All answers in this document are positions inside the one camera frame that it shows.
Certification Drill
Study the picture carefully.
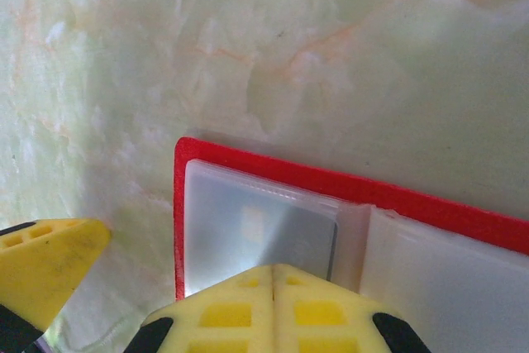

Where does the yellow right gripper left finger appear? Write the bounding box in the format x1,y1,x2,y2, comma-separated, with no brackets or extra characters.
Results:
127,264,274,353

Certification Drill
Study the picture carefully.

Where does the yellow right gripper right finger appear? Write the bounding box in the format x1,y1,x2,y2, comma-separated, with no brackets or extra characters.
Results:
271,264,433,353

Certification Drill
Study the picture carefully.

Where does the red felt card holder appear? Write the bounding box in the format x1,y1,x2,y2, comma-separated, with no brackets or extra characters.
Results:
172,134,529,353

